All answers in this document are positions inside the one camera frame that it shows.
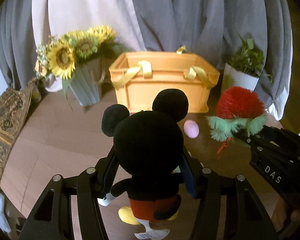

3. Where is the red green fluffy plush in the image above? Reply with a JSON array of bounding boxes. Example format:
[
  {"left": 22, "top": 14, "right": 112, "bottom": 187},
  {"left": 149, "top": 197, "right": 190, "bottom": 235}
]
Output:
[{"left": 206, "top": 86, "right": 268, "bottom": 155}]

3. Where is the pink makeup sponge egg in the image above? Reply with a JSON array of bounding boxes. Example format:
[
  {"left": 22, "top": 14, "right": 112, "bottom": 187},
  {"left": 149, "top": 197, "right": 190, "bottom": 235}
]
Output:
[{"left": 183, "top": 120, "right": 199, "bottom": 139}]

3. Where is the black mouse plush toy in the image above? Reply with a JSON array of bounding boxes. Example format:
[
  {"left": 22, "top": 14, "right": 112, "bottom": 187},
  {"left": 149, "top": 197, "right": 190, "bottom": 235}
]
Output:
[{"left": 97, "top": 88, "right": 189, "bottom": 239}]

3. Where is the person right hand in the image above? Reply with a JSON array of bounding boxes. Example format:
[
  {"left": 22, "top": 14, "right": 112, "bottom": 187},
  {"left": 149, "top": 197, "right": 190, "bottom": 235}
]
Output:
[{"left": 271, "top": 196, "right": 300, "bottom": 232}]

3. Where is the potted green plant white pot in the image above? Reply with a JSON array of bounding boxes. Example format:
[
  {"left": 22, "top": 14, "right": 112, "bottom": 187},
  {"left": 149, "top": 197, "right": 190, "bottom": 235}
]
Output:
[{"left": 221, "top": 35, "right": 273, "bottom": 94}]

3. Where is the patterned brown fabric bag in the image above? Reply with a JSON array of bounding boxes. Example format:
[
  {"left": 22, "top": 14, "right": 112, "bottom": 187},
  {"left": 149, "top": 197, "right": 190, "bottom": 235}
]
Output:
[{"left": 0, "top": 77, "right": 42, "bottom": 181}]

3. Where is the grey curtain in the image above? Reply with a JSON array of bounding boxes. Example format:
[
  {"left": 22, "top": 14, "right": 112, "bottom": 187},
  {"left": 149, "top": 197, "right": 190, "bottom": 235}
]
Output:
[{"left": 0, "top": 0, "right": 293, "bottom": 120}]

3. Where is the orange plastic crate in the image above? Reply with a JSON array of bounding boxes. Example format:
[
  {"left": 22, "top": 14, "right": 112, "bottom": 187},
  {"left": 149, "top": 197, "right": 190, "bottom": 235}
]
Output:
[{"left": 109, "top": 47, "right": 220, "bottom": 113}]

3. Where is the sunflower bouquet in vase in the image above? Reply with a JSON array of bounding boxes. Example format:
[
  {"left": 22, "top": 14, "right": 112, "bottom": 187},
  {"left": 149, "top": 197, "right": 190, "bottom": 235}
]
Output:
[{"left": 34, "top": 25, "right": 128, "bottom": 107}]

